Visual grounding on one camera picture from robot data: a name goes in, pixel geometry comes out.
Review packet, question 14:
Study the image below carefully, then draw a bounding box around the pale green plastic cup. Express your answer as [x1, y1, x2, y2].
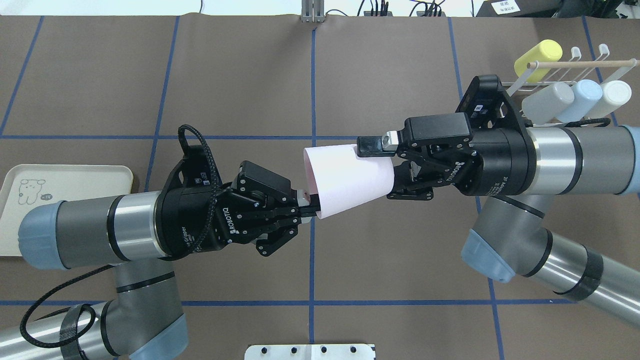
[586, 80, 633, 119]

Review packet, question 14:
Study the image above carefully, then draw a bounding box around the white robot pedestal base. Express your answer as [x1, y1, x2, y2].
[244, 343, 377, 360]

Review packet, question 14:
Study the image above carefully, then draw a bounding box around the aluminium frame post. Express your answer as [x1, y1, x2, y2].
[300, 0, 326, 24]

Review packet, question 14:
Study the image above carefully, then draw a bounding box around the wooden rack handle rod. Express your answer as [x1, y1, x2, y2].
[526, 58, 638, 69]

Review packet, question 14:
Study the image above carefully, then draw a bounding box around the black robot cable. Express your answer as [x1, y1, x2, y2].
[19, 125, 223, 349]

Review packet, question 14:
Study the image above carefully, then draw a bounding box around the grey plastic cup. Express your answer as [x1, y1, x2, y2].
[521, 82, 575, 126]

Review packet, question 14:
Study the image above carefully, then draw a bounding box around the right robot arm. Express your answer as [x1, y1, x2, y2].
[356, 74, 640, 328]

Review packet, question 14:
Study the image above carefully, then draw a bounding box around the cream rabbit tray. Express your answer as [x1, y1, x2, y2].
[0, 164, 134, 257]

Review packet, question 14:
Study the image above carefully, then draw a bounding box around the white wire cup rack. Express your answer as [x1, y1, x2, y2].
[505, 44, 639, 126]

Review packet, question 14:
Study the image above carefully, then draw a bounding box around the blue cup front row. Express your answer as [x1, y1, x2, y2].
[555, 79, 603, 123]

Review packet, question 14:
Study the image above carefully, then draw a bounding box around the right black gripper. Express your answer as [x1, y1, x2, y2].
[356, 75, 536, 201]

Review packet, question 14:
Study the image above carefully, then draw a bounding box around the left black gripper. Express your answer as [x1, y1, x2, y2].
[155, 145, 321, 258]

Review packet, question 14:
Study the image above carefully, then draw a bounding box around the pink plastic cup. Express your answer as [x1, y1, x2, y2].
[302, 145, 394, 219]

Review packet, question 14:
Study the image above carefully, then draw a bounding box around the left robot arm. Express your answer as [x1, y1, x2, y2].
[1, 145, 320, 360]

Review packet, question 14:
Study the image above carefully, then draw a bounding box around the yellow plastic cup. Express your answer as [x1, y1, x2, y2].
[513, 39, 563, 77]

